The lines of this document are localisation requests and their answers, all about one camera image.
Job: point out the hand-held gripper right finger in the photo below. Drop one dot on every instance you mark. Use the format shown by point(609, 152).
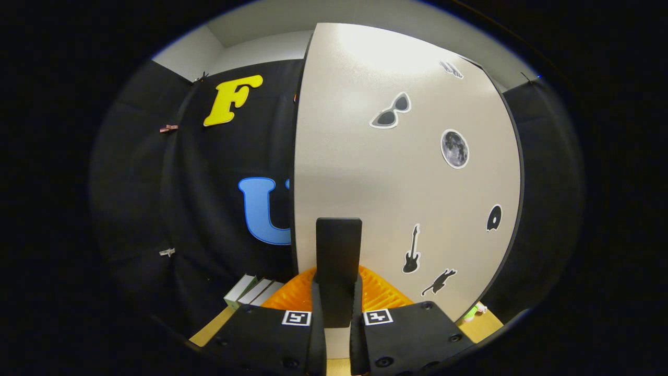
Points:
point(357, 344)

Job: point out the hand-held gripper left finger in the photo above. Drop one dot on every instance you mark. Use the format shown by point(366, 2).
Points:
point(318, 344)

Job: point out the beige cabinet door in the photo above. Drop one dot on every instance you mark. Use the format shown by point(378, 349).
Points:
point(365, 172)

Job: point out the brown book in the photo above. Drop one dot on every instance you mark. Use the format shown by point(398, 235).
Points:
point(261, 292)

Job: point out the small green white object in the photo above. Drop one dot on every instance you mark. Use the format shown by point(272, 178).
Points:
point(472, 312)

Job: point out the white clip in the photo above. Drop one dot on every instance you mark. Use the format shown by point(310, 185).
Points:
point(167, 252)

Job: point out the black backdrop cloth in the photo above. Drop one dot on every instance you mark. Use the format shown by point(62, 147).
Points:
point(209, 198)

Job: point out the pink clip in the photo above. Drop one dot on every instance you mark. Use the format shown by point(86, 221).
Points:
point(168, 128)

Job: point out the black clip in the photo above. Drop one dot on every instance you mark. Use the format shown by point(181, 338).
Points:
point(529, 79)
point(201, 77)

